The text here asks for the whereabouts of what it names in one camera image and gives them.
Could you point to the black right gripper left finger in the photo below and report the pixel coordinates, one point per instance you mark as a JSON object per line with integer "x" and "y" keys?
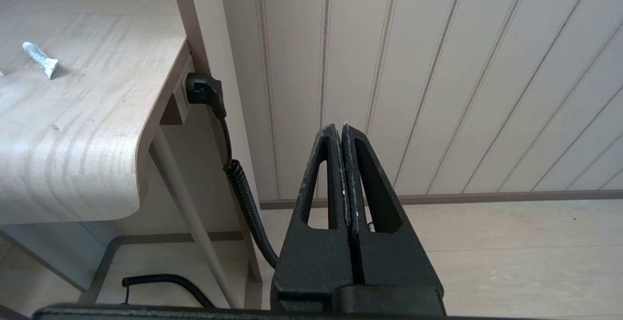
{"x": 311, "y": 261}

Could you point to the beige round table leg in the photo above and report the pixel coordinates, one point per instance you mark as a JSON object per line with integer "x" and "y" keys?
{"x": 185, "y": 198}

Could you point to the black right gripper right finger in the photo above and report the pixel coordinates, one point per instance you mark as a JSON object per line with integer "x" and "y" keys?
{"x": 389, "y": 261}

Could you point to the brown socket box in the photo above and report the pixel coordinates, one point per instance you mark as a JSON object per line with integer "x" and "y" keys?
{"x": 177, "y": 103}

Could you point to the grey metal desk frame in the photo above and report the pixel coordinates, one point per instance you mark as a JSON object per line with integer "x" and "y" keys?
{"x": 104, "y": 266}

